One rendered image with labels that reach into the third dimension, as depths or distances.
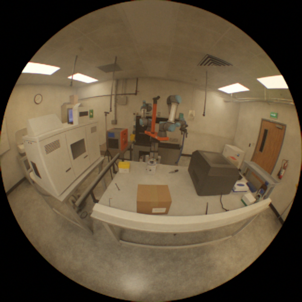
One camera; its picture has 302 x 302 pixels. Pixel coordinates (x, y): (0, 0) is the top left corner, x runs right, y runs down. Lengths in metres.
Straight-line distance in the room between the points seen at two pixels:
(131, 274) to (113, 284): 0.29
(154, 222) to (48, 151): 0.88
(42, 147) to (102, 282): 1.56
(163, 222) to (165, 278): 1.10
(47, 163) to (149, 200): 0.80
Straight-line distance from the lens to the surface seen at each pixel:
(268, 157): 3.81
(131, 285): 1.58
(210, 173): 0.87
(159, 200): 0.64
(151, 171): 1.09
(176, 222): 0.65
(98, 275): 1.65
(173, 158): 2.69
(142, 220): 0.63
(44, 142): 0.88
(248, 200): 1.17
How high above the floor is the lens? 1.55
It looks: 22 degrees down
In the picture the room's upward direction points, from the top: 5 degrees clockwise
